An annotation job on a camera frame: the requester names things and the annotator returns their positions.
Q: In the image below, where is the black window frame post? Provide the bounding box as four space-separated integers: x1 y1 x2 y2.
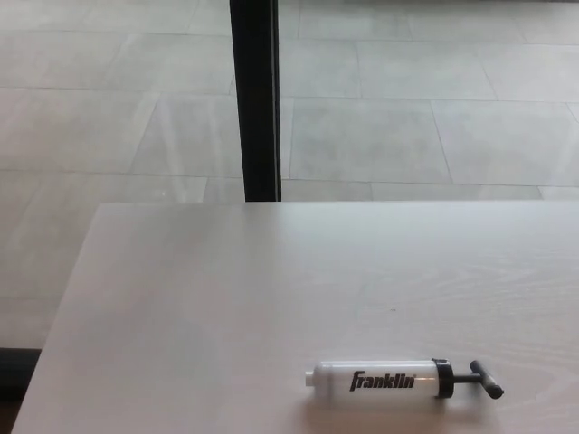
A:
228 0 283 203

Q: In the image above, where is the white Franklin air pump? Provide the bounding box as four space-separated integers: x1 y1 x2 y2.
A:
303 356 505 402

